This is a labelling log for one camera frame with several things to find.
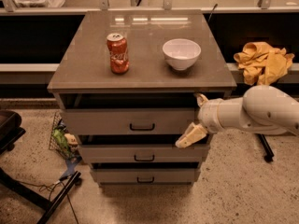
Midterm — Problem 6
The red soda can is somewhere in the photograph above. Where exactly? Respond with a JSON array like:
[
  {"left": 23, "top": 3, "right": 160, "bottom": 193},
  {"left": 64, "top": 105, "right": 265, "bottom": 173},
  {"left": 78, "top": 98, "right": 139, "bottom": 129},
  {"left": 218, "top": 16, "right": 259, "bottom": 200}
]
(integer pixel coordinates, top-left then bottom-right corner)
[{"left": 107, "top": 33, "right": 129, "bottom": 74}]

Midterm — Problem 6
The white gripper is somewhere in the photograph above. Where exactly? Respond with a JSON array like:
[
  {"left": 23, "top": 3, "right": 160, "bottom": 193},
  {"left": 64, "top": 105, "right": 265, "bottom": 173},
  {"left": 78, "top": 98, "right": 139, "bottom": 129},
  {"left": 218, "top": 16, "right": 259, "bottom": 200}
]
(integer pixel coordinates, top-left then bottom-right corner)
[{"left": 175, "top": 93, "right": 223, "bottom": 148}]

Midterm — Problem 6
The grey drawer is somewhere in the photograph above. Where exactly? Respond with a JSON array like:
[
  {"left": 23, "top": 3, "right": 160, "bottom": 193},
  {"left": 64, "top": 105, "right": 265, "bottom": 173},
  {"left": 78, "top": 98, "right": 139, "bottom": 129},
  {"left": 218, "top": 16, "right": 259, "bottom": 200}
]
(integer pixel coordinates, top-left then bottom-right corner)
[
  {"left": 78, "top": 144, "right": 209, "bottom": 163},
  {"left": 91, "top": 169, "right": 200, "bottom": 185},
  {"left": 61, "top": 108, "right": 197, "bottom": 135}
]

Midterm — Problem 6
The black chair base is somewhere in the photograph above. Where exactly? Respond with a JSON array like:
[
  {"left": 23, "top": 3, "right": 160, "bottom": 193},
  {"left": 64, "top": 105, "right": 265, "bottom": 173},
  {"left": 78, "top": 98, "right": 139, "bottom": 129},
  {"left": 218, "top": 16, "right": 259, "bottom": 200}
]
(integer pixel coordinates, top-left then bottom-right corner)
[{"left": 0, "top": 109, "right": 84, "bottom": 224}]

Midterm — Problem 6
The wire basket with items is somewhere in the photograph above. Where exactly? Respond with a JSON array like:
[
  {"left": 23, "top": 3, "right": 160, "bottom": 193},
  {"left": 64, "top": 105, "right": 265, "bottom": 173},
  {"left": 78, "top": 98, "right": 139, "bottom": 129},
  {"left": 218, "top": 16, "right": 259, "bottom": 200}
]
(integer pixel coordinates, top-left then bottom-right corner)
[{"left": 49, "top": 111, "right": 78, "bottom": 160}]

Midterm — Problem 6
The grey bottom drawer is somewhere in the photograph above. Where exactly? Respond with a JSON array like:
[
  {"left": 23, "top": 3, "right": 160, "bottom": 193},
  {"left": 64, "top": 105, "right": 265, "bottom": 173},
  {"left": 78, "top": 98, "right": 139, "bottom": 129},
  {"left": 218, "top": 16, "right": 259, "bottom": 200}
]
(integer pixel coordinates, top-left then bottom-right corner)
[{"left": 91, "top": 169, "right": 200, "bottom": 185}]

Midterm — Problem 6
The black stand leg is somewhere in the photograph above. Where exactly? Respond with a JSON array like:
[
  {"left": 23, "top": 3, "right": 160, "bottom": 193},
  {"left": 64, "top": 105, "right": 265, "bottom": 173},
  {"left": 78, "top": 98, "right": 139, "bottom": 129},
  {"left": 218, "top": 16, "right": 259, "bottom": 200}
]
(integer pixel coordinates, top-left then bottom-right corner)
[{"left": 258, "top": 134, "right": 274, "bottom": 162}]

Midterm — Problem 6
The white bowl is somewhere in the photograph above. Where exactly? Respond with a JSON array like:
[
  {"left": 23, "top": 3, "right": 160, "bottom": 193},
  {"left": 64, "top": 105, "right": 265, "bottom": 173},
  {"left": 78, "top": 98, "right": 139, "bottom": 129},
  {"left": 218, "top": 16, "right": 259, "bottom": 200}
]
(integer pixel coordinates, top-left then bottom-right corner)
[{"left": 163, "top": 38, "right": 202, "bottom": 71}]

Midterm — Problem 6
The grey top drawer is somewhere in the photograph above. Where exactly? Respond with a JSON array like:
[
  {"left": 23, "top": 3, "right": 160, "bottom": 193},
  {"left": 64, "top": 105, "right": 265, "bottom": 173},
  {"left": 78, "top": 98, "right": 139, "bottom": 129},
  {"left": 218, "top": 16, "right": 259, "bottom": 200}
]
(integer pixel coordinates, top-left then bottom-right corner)
[{"left": 61, "top": 108, "right": 197, "bottom": 135}]

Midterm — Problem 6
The grey drawer cabinet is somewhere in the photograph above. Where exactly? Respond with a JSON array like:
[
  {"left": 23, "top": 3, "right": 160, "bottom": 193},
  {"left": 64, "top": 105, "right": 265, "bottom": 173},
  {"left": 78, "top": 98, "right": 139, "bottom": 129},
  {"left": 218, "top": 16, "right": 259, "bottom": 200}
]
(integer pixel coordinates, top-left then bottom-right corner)
[{"left": 47, "top": 9, "right": 237, "bottom": 187}]

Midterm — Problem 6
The black floor cable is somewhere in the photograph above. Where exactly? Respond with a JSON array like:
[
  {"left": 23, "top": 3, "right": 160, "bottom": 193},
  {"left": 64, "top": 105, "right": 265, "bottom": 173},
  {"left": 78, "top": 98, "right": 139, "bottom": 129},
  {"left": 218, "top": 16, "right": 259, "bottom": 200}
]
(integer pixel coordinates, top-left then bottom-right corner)
[{"left": 17, "top": 179, "right": 79, "bottom": 224}]

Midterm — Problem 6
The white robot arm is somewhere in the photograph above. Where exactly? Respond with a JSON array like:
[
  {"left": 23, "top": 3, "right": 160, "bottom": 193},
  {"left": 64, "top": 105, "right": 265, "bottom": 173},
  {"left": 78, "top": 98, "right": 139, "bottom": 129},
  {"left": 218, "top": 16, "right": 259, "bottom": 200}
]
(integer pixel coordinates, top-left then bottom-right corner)
[{"left": 176, "top": 85, "right": 299, "bottom": 148}]

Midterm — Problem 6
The blue tape strip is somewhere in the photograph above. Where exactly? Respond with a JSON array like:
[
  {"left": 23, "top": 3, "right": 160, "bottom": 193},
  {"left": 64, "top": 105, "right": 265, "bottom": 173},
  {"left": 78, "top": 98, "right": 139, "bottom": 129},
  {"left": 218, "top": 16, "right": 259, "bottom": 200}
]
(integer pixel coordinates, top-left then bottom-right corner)
[{"left": 59, "top": 156, "right": 81, "bottom": 181}]

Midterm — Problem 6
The yellow crumpled cloth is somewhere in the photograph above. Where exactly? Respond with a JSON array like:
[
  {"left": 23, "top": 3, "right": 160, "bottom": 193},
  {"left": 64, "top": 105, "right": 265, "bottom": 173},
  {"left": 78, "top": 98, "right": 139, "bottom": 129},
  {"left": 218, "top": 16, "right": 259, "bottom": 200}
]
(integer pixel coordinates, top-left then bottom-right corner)
[{"left": 234, "top": 42, "right": 294, "bottom": 86}]

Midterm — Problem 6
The grey middle drawer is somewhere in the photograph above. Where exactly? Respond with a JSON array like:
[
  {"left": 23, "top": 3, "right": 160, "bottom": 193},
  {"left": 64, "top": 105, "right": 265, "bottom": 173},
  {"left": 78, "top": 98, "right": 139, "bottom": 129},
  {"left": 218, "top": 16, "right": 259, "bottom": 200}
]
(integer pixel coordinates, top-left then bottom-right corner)
[{"left": 78, "top": 144, "right": 209, "bottom": 163}]

